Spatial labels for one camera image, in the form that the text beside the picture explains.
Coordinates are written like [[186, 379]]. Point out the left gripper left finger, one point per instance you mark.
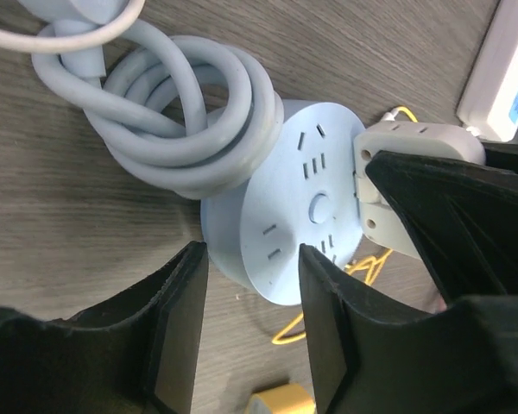
[[136, 352]]

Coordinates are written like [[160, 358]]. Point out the yellow charger block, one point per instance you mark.
[[288, 399]]

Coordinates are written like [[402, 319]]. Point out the round light blue socket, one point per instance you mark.
[[202, 119]]

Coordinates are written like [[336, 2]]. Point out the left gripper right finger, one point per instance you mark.
[[369, 353]]

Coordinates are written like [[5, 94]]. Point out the white multicolour power strip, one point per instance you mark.
[[489, 103]]

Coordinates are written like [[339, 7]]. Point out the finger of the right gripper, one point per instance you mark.
[[467, 235]]

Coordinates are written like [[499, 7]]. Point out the white charger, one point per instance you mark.
[[391, 165]]

